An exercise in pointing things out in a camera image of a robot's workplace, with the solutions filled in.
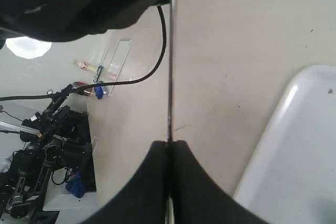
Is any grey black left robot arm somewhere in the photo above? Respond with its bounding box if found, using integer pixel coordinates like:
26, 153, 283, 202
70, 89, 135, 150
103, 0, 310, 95
1, 0, 168, 42

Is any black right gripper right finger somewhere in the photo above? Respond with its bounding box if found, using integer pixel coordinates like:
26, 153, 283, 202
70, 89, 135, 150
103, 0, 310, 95
170, 141, 266, 223

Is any blue cloth on floor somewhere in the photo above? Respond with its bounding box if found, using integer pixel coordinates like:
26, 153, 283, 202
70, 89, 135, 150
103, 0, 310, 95
65, 173, 86, 198

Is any thin metal skewer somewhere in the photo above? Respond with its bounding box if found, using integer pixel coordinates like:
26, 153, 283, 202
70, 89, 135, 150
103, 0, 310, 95
164, 0, 180, 224

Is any white plastic tray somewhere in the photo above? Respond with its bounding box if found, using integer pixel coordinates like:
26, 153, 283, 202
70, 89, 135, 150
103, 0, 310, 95
233, 65, 335, 223

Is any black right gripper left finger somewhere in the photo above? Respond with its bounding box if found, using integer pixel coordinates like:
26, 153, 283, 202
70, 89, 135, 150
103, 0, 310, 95
83, 141, 167, 224

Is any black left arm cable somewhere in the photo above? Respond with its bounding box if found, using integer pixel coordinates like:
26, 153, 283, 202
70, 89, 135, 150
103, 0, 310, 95
0, 5, 168, 102

